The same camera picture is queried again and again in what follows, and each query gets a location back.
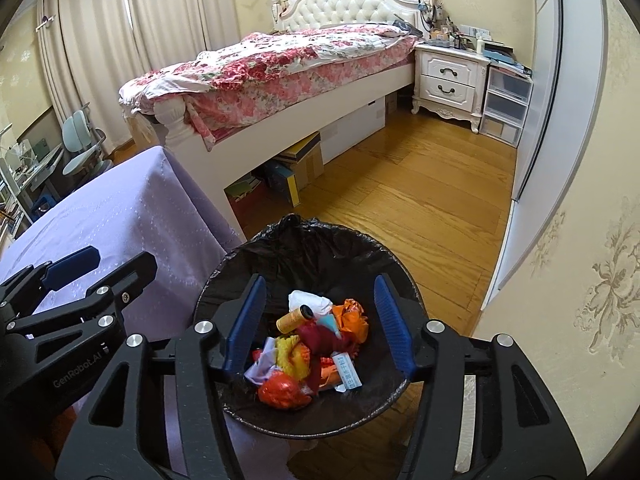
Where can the clutter of small items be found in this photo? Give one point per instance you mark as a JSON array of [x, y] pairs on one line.
[[450, 32]]

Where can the red plastic bag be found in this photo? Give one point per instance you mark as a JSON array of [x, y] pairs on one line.
[[280, 392]]

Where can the orange plastic bag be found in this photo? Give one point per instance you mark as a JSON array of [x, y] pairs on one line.
[[352, 325]]

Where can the black-lined trash bin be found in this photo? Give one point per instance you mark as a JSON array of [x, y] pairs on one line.
[[300, 260]]

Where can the white nightstand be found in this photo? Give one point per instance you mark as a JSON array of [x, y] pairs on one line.
[[450, 72]]

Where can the blue box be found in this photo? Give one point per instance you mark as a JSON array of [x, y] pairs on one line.
[[285, 182]]

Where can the pink floral bed sheet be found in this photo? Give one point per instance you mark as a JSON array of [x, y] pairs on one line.
[[260, 105]]

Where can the gold bottle with black cap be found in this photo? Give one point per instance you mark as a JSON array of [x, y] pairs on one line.
[[292, 320]]

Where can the white printed tube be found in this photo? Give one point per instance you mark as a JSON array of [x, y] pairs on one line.
[[348, 371]]

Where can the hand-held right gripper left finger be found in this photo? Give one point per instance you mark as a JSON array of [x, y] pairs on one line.
[[245, 325]]

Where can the red and green box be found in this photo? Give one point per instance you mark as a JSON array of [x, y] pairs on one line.
[[247, 200]]

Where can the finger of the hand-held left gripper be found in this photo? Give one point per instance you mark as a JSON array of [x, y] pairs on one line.
[[130, 280], [70, 265]]

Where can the yellow foam fruit net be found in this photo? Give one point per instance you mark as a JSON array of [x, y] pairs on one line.
[[290, 355]]

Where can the light blue desk chair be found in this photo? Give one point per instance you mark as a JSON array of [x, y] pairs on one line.
[[80, 135]]

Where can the white storage box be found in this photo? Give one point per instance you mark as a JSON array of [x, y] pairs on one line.
[[350, 130]]

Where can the teal card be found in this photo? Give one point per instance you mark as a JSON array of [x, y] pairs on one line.
[[329, 321]]

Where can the stack of books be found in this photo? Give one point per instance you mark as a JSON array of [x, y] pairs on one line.
[[505, 55]]

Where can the beige curtain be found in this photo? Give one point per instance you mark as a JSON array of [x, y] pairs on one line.
[[125, 35]]

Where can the bed with floral bedding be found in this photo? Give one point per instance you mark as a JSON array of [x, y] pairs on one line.
[[345, 5]]

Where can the dark red cloth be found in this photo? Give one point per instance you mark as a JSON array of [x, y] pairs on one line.
[[320, 340]]

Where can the white wardrobe sliding door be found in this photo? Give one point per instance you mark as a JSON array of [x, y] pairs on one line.
[[550, 110]]

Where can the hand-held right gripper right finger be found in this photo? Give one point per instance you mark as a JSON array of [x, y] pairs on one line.
[[392, 325]]

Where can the floral quilt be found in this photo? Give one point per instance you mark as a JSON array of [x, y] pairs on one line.
[[260, 60]]

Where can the clear plastic drawer unit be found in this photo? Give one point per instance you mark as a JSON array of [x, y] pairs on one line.
[[505, 100]]

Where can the white study desk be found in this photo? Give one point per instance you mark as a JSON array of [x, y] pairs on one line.
[[35, 170]]

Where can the brown cardboard box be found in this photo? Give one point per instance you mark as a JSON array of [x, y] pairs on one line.
[[305, 165]]

